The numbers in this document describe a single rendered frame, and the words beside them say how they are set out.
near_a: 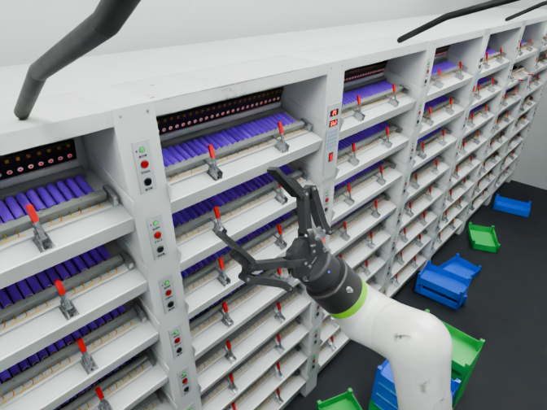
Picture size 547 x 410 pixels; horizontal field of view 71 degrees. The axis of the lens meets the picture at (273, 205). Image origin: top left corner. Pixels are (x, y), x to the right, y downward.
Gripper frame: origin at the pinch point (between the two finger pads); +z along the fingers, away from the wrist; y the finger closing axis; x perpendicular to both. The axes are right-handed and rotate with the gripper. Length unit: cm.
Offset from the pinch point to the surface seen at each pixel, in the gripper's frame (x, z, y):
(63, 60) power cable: 2.3, 31.1, -4.0
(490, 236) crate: -128, -259, 165
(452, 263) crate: -124, -227, 115
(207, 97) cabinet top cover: -32.8, 10.8, 20.2
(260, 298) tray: -67, -58, -5
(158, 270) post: -43.0, -10.8, -17.8
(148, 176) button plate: -34.1, 8.3, -2.7
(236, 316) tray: -64, -52, -15
